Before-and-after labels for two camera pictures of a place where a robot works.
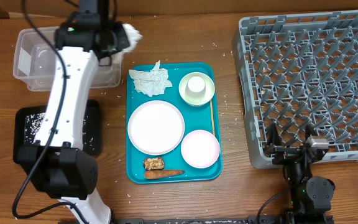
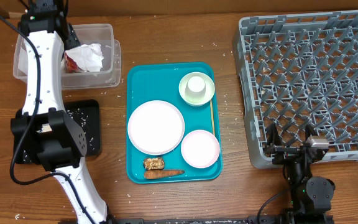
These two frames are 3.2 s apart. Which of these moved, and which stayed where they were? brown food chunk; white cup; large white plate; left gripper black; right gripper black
Moved: left gripper black
Stayed: right gripper black; white cup; brown food chunk; large white plate
